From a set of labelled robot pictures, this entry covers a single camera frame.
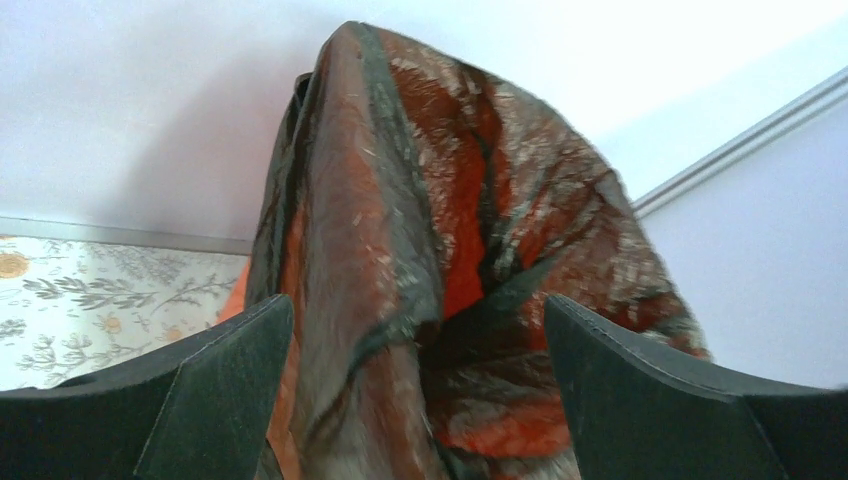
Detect aluminium frame rails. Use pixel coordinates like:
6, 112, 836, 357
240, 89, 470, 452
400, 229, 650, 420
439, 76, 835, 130
1, 68, 847, 255

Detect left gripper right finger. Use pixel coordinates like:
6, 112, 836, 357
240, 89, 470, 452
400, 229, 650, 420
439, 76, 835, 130
544, 296, 847, 480

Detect floral patterned table mat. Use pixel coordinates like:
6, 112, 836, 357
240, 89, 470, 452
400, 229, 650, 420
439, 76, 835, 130
1, 236, 246, 390

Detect black plastic trash bag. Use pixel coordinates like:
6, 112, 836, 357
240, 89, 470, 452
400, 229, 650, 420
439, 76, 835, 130
243, 21, 710, 479

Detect orange plastic trash bin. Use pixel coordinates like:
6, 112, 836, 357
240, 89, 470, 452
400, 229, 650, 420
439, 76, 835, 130
216, 260, 251, 324

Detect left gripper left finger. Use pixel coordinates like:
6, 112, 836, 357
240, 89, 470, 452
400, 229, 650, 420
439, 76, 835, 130
1, 295, 293, 479

